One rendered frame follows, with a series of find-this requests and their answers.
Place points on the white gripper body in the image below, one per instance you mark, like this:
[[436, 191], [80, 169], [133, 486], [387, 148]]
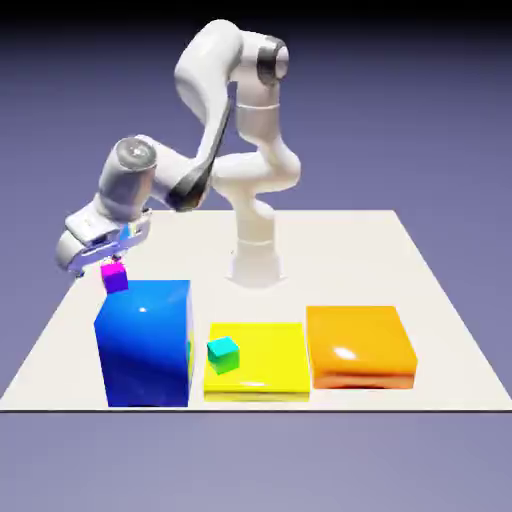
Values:
[[86, 248]]

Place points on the small magenta cube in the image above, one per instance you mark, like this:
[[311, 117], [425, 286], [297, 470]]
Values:
[[114, 277]]

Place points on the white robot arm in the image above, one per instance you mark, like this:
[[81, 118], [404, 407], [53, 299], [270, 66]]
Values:
[[248, 168]]

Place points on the small teal cube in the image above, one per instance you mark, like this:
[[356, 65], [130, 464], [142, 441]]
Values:
[[223, 354]]

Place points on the large blue box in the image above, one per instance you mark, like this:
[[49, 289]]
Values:
[[144, 344]]

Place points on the large yellow box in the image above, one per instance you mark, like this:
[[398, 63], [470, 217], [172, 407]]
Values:
[[264, 360]]

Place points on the large orange box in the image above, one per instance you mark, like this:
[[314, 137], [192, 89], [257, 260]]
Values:
[[360, 344]]

